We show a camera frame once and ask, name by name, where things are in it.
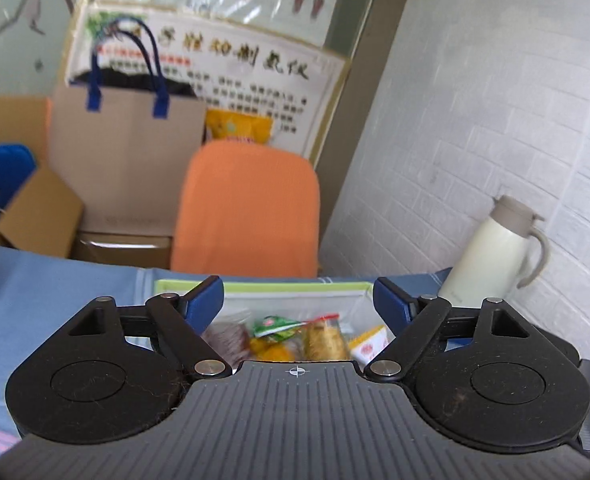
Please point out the open cardboard box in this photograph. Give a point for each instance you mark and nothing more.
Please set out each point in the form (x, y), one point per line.
(40, 220)

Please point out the yellow chips packet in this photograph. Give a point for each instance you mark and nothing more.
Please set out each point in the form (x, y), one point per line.
(272, 350)

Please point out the framed poster board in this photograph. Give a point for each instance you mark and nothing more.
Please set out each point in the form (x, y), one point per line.
(255, 75)

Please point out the blue plastic item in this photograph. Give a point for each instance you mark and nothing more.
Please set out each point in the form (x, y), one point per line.
(7, 175)

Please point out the yellow bag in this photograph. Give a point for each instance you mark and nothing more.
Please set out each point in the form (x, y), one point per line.
(240, 125)

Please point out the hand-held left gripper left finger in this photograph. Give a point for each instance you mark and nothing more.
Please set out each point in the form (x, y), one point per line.
(205, 302)

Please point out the flat cardboard box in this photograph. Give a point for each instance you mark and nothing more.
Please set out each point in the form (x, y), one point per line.
(125, 250)

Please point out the white thermos jug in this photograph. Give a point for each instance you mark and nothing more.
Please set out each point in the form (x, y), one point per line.
(485, 255)

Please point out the clear packet of yellow beans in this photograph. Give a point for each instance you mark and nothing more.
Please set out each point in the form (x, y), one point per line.
(370, 346)

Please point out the cat outline sticker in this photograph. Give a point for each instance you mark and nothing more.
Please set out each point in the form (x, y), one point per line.
(32, 7)

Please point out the blue striped tablecloth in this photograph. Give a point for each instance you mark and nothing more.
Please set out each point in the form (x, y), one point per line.
(35, 285)

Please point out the red-brown snack packet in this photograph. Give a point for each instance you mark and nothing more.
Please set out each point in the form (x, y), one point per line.
(230, 342)

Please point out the green cardboard box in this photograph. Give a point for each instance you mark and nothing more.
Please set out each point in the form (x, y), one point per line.
(285, 297)

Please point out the green snack packet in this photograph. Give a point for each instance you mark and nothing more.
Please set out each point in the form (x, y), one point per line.
(275, 326)

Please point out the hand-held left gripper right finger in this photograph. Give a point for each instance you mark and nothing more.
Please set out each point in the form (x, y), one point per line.
(392, 305)

